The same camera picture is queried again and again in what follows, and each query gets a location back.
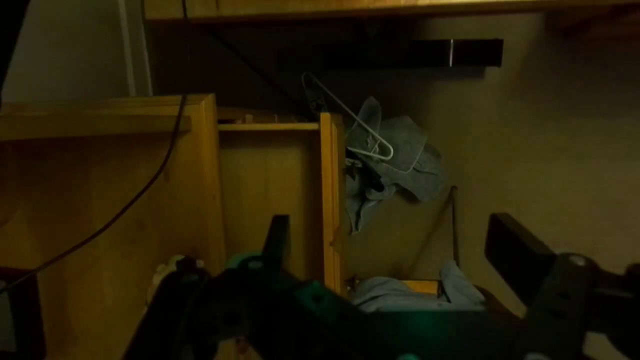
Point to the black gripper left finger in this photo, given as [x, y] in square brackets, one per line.
[276, 241]

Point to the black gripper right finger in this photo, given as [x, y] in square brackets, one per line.
[516, 256]

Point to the wooden desk drawer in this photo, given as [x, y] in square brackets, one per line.
[267, 192]

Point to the wooden stool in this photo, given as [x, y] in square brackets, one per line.
[421, 287]

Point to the folded blue cloth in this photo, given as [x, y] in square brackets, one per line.
[392, 292]

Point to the crumpled blue-grey cloth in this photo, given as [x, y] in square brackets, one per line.
[406, 150]

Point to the wooden roll-top desk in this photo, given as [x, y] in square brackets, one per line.
[101, 220]

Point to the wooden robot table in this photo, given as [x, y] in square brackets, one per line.
[332, 6]

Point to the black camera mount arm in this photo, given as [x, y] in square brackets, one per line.
[473, 52]

